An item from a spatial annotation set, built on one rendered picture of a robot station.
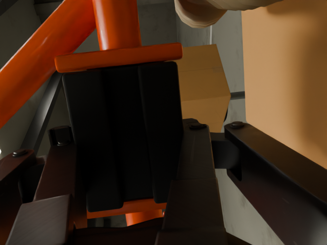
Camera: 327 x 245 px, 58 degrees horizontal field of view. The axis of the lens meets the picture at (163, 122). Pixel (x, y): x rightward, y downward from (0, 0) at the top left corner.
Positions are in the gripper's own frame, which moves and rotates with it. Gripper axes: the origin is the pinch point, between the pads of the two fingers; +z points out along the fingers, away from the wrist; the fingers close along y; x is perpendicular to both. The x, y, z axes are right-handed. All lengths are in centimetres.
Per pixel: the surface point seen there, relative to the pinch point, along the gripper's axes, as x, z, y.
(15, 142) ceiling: -157, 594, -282
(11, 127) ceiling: -123, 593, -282
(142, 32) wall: 52, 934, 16
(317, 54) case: 3.5, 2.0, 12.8
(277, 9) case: 7.1, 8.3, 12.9
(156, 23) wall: 74, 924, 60
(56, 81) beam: -63, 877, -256
